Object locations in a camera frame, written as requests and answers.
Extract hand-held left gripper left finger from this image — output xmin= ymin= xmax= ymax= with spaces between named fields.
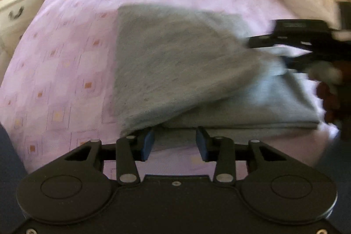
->
xmin=64 ymin=128 xmax=156 ymax=186

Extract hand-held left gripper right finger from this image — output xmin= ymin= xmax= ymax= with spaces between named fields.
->
xmin=195 ymin=127 xmax=287 ymax=184

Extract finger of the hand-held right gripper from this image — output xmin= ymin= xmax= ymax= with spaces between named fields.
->
xmin=248 ymin=35 xmax=279 ymax=50
xmin=283 ymin=53 xmax=320 ymax=73

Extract grey pants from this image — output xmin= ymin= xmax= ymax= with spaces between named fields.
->
xmin=111 ymin=4 xmax=323 ymax=142

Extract person's right hand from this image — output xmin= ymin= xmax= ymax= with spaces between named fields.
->
xmin=315 ymin=60 xmax=346 ymax=125

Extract pink patterned bed sheet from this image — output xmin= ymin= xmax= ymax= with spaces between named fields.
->
xmin=0 ymin=0 xmax=342 ymax=181

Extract person's left leg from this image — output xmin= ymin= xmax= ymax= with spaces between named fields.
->
xmin=0 ymin=122 xmax=28 ymax=197

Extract cream nightstand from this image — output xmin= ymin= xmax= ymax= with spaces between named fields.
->
xmin=0 ymin=0 xmax=70 ymax=41

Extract dark drawer handle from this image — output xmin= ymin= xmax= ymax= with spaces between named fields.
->
xmin=8 ymin=6 xmax=25 ymax=20

